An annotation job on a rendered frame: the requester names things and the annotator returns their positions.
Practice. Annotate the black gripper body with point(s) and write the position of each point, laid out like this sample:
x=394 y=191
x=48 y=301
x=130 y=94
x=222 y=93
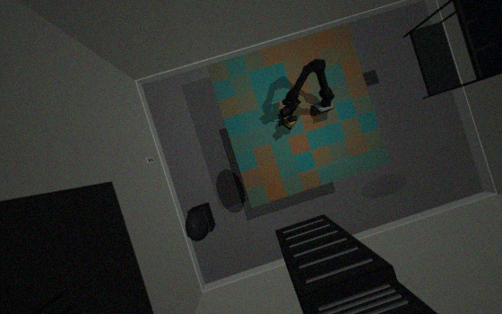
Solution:
x=291 y=118

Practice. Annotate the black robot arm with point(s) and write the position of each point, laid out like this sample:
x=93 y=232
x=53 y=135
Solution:
x=318 y=67

